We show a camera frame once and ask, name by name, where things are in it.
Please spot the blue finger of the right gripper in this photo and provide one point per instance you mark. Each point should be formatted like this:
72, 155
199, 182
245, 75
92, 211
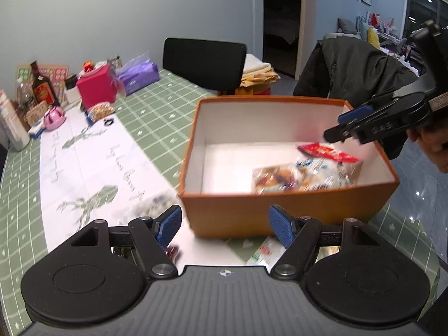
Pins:
355, 114

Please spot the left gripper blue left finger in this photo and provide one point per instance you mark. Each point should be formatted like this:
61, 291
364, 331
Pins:
151, 238

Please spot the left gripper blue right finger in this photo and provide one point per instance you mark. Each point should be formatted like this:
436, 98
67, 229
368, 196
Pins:
300, 237

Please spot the red snack packet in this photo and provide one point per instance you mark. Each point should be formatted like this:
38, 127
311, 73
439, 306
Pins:
319, 150

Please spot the yellow waffle biscuit packet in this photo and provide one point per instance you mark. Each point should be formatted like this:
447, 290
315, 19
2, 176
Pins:
326, 174

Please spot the clear pastry snack packet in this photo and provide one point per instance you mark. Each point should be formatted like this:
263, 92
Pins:
277, 178

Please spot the person right hand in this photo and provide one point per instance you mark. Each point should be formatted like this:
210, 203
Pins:
432, 137

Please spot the black jacket on chair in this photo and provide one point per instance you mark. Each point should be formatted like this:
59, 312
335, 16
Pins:
352, 70

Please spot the orange cardboard box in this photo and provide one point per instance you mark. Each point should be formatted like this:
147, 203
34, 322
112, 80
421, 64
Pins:
247, 154

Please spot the folded towels stack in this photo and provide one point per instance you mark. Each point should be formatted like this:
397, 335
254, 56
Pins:
256, 72

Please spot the red stool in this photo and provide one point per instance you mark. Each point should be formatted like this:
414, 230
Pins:
261, 89

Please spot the green checked tablecloth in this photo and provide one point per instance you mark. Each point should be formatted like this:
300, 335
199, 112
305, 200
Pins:
159, 118

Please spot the black binder clip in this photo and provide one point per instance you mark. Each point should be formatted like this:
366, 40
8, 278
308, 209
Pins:
108, 121

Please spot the small nut snack bag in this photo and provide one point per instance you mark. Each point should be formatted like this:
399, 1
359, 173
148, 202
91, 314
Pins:
99, 111

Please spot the black chair right side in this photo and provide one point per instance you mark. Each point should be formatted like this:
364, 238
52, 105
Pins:
212, 65

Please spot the pink round container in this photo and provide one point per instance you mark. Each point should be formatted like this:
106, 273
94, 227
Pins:
54, 118

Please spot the magenta tissue box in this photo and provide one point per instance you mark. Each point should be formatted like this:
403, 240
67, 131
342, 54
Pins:
97, 86

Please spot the purple tissue pack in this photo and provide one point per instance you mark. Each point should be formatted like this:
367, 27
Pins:
138, 73

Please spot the white pink bottle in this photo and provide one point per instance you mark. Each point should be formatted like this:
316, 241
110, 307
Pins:
13, 127

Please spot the dark brown glass bottle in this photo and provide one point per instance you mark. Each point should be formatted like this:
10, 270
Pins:
42, 87

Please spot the colourful board game box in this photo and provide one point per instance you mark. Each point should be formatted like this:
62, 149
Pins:
57, 74

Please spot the clear plastic bottle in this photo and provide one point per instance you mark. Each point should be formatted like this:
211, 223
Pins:
25, 96

